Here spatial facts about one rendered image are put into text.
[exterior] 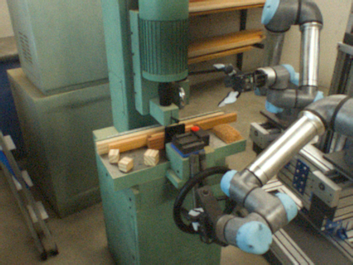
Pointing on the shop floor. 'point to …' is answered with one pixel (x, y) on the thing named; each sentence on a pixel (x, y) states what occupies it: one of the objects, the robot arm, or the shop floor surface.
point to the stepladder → (15, 174)
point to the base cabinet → (152, 231)
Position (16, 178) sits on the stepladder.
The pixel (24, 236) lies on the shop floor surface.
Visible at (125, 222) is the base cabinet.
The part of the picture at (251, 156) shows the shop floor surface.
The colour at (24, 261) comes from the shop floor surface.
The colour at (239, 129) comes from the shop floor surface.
